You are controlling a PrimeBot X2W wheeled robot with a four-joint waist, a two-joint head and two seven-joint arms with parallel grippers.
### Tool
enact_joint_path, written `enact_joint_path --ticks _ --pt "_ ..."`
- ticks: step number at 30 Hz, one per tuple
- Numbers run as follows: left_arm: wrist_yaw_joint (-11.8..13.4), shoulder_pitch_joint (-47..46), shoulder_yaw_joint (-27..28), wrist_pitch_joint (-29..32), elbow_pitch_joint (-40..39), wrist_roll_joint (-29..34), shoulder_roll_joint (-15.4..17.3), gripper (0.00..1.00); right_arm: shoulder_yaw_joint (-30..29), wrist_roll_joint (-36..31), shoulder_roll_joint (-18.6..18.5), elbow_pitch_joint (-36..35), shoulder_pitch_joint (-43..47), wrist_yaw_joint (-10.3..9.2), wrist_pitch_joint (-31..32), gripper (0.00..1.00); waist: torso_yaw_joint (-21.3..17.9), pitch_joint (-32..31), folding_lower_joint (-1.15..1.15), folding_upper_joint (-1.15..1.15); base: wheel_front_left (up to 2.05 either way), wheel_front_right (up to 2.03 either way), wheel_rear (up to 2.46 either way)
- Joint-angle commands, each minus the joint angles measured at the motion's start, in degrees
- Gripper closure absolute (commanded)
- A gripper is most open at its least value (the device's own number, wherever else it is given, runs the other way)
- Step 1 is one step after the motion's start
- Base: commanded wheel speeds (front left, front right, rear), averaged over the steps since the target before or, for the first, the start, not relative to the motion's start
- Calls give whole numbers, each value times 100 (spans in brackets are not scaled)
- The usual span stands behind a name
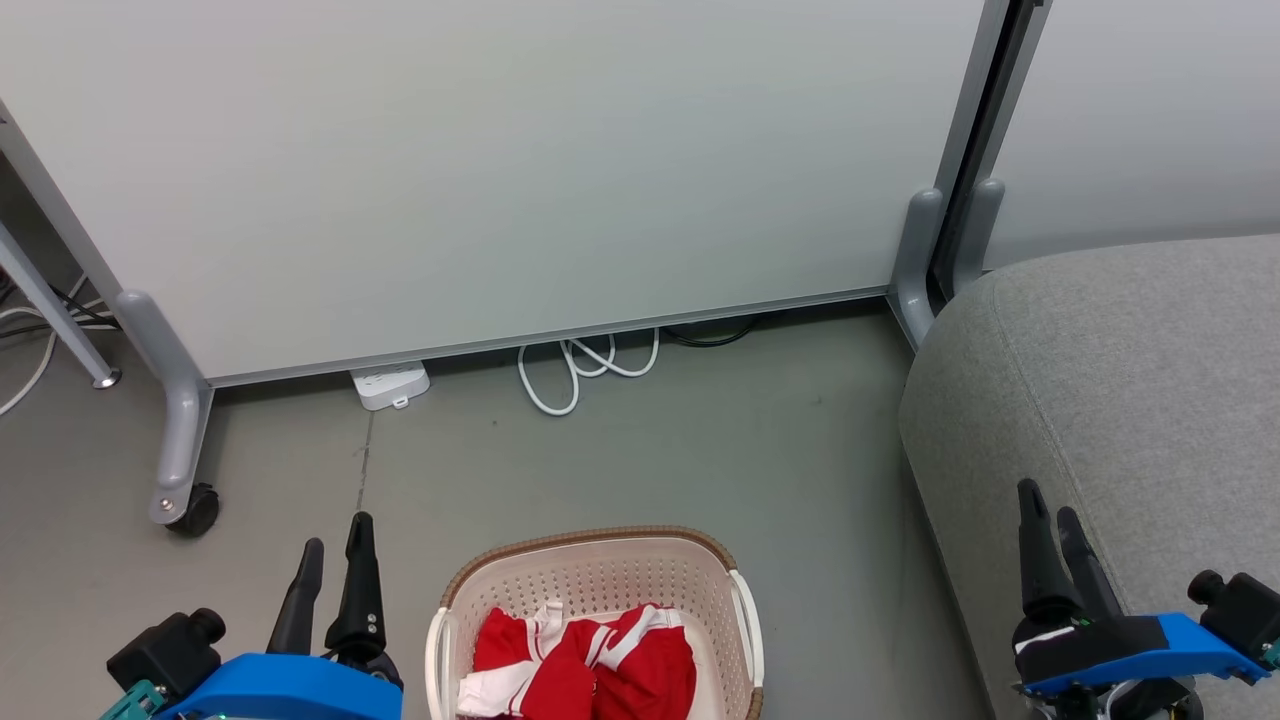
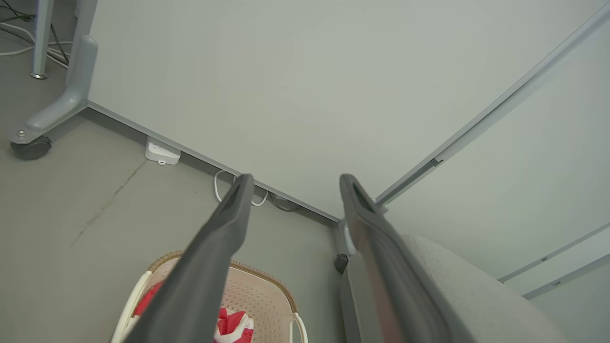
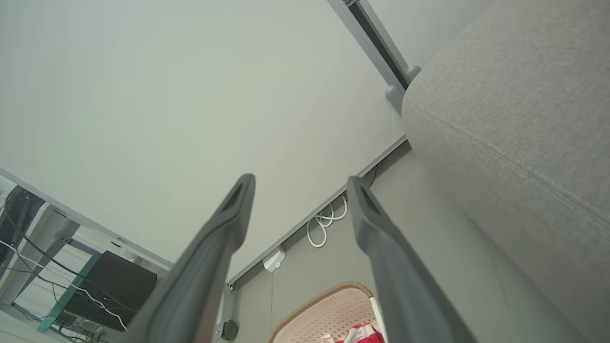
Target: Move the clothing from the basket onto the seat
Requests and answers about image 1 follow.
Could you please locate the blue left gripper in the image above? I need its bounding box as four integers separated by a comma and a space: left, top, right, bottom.
158, 512, 404, 720

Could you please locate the coiled white power cable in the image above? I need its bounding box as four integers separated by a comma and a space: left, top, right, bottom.
516, 327, 662, 417

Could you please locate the black floor cable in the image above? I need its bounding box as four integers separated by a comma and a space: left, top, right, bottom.
660, 314, 763, 349

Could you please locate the large white partition panel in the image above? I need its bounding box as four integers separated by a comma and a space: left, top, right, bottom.
0, 0, 1013, 388

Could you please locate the white power strip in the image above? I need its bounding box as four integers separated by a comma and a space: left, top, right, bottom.
349, 361, 432, 412

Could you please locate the grey metal table leg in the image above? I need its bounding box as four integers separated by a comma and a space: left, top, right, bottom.
0, 222, 123, 390

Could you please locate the grey fabric sofa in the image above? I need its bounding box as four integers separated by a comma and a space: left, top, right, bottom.
897, 233, 1280, 720

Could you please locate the plain red garment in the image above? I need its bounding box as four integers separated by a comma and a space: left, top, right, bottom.
520, 603, 699, 720

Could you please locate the red white-trimmed garment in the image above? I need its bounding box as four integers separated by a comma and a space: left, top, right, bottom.
456, 600, 601, 720

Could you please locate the bundle of black cables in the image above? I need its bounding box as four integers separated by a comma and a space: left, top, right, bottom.
48, 284, 123, 333

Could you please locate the beige plastic laundry basket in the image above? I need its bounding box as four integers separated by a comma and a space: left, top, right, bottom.
425, 526, 767, 720

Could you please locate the grey partition foot with caster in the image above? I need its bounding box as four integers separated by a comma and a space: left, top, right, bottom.
114, 289, 216, 527

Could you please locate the left teal-plug camera cable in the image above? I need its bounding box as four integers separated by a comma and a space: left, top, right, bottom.
98, 679, 167, 720

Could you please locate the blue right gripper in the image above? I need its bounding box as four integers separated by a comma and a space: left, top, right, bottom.
1012, 479, 1271, 720

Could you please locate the loose white cable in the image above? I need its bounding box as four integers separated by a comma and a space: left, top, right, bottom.
0, 272, 103, 418

